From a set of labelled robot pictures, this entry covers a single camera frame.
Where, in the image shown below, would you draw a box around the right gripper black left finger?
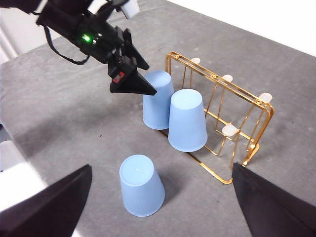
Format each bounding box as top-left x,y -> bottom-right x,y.
0,164 -> 93,237

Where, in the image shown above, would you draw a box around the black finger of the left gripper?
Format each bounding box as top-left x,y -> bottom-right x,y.
123,28 -> 150,70
108,56 -> 158,97

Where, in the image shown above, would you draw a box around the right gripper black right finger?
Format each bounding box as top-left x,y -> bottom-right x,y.
232,162 -> 316,237

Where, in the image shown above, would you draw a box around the blue ribbed plastic cup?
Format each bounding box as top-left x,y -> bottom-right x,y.
142,70 -> 175,130
119,154 -> 165,217
167,88 -> 208,153

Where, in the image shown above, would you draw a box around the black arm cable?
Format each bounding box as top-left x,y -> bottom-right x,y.
44,26 -> 91,65

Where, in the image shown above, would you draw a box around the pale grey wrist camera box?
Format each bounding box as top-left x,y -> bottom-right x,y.
120,0 -> 139,19

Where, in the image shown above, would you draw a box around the gold wire cup holder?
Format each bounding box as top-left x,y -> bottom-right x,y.
158,51 -> 275,185

